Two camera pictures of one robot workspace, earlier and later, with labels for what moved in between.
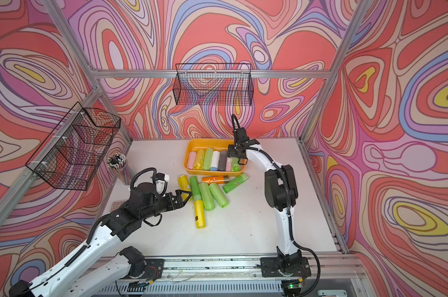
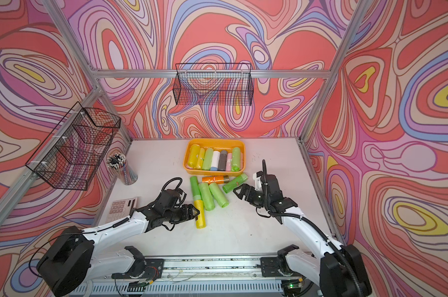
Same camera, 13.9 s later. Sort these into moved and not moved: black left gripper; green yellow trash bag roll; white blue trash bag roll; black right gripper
Moved: black right gripper; black left gripper
Not moved: green yellow trash bag roll; white blue trash bag roll
